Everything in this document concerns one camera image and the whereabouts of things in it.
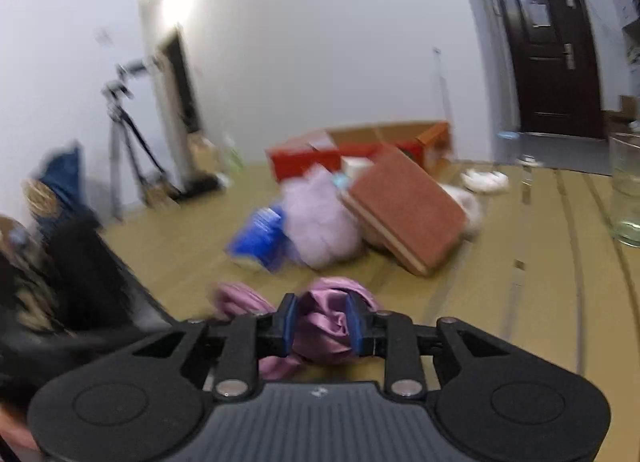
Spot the blue bag on chair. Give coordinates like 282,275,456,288
30,143,89,239

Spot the woven straw basket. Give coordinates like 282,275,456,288
22,179,56,217

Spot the pink satin cloth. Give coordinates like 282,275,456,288
212,277,381,381

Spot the red cardboard box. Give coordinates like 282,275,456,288
266,121,451,182

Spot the white thin pole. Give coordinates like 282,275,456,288
433,47,454,125

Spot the dark interior doorway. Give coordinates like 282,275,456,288
158,28,202,133

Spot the clear glass cup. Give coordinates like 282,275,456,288
610,133,640,247

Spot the small white crumpled item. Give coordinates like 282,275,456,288
461,169,509,194

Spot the black chair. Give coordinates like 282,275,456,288
1,219,175,410

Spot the black camera tripod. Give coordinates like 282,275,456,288
101,56,174,221

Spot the white and yellow plush dog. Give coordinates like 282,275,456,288
440,185,483,237

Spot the fluffy lilac plush toy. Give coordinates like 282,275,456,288
281,164,362,270

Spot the dark brown entrance door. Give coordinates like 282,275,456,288
498,0,604,139

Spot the blue snack bag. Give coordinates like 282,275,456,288
226,204,288,271

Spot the small white box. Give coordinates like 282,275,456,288
341,156,373,181

